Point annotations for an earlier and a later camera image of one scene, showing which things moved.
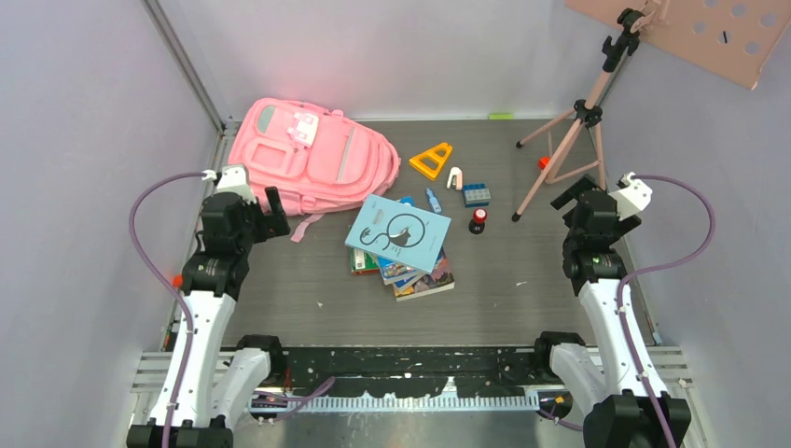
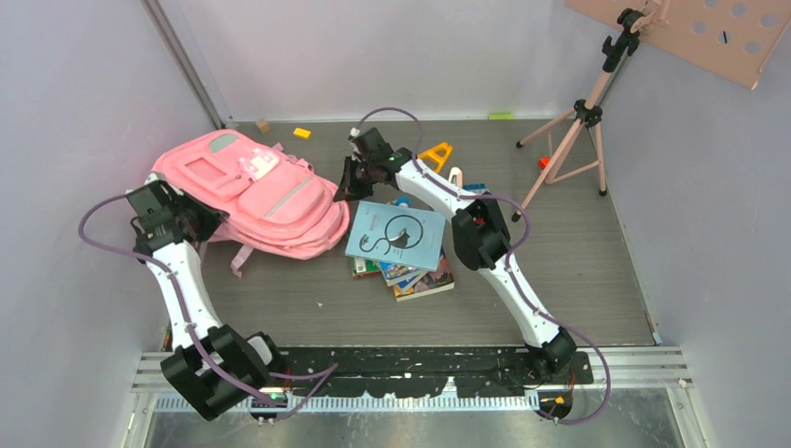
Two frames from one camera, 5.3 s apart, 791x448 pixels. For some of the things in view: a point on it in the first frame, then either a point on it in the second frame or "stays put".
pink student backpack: (316, 160) to (276, 203)
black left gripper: (271, 225) to (213, 217)
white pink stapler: (455, 178) stays put
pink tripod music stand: (735, 38) stays put
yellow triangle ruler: (432, 161) stays put
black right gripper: (575, 191) to (348, 190)
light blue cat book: (398, 232) stays put
